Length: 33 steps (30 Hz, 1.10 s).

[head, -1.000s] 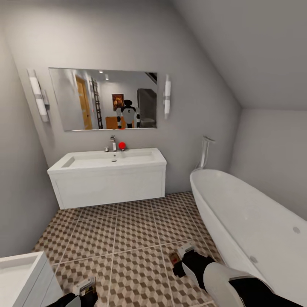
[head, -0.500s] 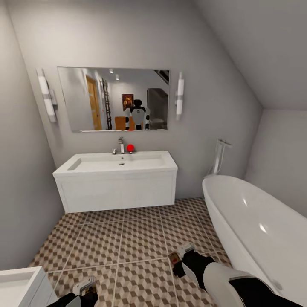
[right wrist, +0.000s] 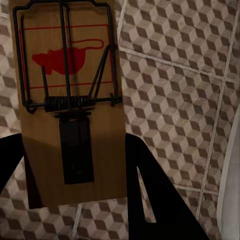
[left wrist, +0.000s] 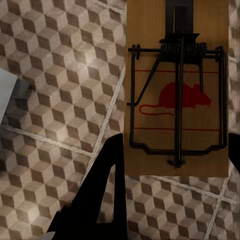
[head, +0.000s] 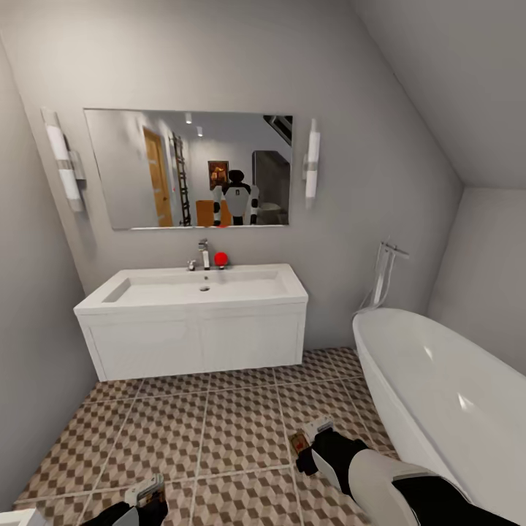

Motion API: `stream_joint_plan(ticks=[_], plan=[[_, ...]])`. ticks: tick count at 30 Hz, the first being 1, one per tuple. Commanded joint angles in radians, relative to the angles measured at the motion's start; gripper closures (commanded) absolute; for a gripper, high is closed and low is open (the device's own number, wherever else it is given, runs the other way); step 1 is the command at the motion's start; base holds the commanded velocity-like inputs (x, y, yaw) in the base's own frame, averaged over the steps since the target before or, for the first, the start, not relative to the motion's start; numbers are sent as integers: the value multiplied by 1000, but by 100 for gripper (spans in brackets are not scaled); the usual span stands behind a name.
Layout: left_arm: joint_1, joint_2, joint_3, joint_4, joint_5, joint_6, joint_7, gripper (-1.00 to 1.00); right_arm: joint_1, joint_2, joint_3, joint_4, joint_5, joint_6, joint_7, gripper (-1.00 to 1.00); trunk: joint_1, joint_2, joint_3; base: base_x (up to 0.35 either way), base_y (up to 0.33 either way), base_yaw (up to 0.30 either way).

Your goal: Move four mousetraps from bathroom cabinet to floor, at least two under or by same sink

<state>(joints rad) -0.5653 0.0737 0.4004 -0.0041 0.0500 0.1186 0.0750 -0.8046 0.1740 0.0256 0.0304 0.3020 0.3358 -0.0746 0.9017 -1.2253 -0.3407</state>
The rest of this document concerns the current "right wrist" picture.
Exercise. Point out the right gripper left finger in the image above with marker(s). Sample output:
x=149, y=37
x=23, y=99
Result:
x=11, y=152

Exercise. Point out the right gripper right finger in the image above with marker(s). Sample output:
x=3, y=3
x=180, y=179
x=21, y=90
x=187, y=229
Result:
x=174, y=219

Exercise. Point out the mousetrap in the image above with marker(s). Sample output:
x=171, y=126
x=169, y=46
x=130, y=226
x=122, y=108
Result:
x=70, y=98

